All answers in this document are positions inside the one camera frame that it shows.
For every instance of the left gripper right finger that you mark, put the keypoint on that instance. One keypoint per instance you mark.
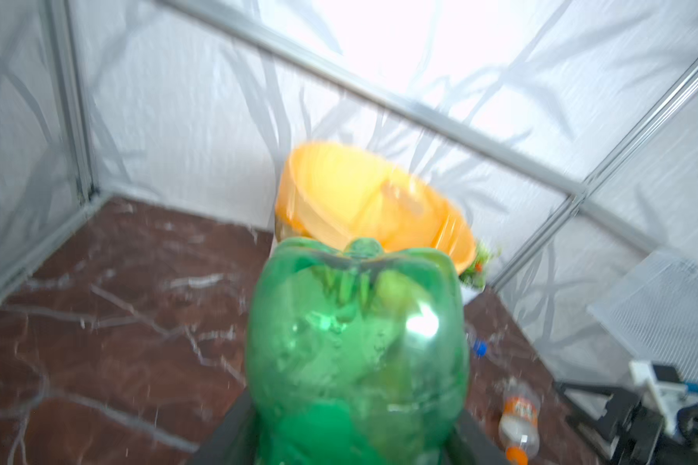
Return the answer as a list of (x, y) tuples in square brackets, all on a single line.
[(468, 444)]

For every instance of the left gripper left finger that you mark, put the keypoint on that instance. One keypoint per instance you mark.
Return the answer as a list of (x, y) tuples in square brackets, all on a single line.
[(235, 441)]

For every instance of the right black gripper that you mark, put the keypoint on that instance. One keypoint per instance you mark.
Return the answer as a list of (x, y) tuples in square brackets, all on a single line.
[(626, 432)]

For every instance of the orange label bottle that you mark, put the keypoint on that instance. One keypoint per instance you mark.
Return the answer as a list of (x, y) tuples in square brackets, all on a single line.
[(518, 425)]

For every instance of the green bottle yellow cap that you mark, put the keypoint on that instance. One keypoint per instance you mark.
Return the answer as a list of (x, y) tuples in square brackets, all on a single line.
[(356, 356)]

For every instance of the blue label bottle near plant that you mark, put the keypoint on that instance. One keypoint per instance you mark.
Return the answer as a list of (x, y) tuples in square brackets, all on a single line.
[(477, 346)]

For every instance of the potted artificial plant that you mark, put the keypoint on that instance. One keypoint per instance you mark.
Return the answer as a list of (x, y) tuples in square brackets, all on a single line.
[(474, 278)]

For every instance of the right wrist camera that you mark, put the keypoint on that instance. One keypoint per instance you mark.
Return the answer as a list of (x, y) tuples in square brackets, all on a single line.
[(663, 388)]

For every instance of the white wire mesh basket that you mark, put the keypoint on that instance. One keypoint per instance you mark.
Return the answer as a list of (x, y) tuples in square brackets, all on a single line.
[(653, 312)]

